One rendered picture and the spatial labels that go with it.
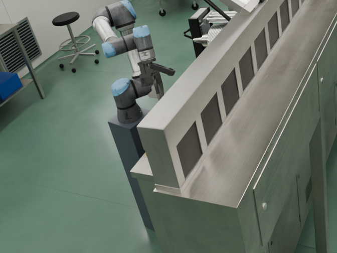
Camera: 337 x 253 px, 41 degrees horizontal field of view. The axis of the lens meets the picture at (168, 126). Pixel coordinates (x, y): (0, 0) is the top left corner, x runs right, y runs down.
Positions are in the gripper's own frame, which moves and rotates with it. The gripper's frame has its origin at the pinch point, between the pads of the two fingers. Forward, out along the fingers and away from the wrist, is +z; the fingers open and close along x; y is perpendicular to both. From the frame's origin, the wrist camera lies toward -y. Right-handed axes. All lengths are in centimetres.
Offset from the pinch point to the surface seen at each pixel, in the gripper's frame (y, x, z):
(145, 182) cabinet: 17.7, 4.0, 38.4
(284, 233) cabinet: -42, -17, 85
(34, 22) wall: 241, -338, -76
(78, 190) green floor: 120, -111, 77
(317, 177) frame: -63, -14, 55
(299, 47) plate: -65, 19, -13
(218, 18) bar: -31.5, -17.2, -30.1
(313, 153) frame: -63, -9, 41
